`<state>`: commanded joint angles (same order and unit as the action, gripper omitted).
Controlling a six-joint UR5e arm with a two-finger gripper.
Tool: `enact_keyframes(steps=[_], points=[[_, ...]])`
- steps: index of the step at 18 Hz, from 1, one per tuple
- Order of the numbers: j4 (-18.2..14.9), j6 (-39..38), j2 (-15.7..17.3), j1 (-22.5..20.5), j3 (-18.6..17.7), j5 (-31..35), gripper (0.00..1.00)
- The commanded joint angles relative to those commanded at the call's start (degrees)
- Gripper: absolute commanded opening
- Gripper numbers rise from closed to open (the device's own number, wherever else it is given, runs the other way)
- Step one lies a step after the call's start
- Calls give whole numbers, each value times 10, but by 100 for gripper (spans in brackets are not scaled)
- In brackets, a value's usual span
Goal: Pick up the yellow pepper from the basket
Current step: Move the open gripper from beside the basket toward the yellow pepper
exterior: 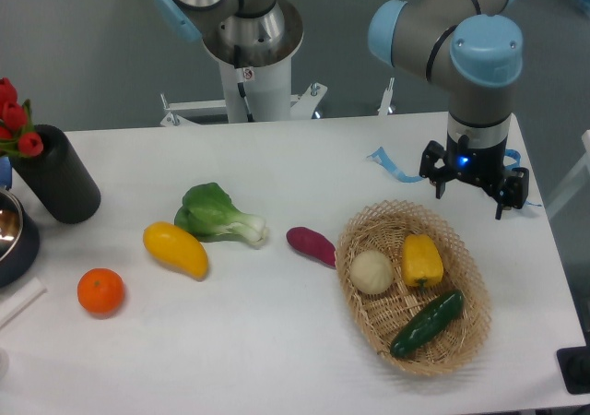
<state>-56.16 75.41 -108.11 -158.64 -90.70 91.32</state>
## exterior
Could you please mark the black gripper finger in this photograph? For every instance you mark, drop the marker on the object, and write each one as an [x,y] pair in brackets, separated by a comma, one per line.
[433,167]
[511,191]

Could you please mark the purple sweet potato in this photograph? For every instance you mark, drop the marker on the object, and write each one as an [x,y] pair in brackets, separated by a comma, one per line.
[312,244]

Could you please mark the green cucumber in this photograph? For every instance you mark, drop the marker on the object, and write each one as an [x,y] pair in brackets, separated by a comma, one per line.
[428,323]

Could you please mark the red tulip flowers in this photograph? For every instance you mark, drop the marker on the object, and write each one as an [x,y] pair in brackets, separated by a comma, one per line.
[19,138]

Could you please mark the yellow mango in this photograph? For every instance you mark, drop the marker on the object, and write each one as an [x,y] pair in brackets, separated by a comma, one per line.
[175,247]

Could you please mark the white steamed bun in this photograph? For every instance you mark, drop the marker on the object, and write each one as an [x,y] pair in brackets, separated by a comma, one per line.
[371,272]

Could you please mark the black cylindrical vase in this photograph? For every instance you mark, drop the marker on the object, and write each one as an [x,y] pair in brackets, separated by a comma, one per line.
[59,178]

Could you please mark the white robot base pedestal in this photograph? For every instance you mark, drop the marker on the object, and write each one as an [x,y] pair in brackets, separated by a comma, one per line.
[254,61]

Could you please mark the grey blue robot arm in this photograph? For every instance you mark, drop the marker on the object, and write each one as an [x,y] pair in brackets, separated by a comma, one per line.
[466,47]

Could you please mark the blue ribbon strip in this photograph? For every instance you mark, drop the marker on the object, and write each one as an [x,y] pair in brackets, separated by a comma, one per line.
[512,159]

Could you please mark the woven wicker basket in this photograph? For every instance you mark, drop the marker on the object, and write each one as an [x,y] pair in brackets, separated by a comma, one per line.
[383,227]

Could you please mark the yellow bell pepper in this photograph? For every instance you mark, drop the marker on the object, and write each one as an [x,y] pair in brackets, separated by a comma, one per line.
[421,264]

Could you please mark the black device at edge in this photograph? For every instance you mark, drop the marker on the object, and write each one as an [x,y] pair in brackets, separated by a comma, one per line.
[574,368]

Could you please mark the green bok choy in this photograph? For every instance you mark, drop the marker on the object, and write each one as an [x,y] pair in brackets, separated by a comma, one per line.
[207,212]

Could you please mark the orange fruit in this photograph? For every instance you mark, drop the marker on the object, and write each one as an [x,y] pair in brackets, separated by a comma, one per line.
[101,291]

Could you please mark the dark metal bowl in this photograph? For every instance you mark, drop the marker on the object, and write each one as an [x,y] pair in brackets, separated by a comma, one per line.
[20,239]

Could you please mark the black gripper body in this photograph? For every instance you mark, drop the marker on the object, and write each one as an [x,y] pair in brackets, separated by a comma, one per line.
[475,156]

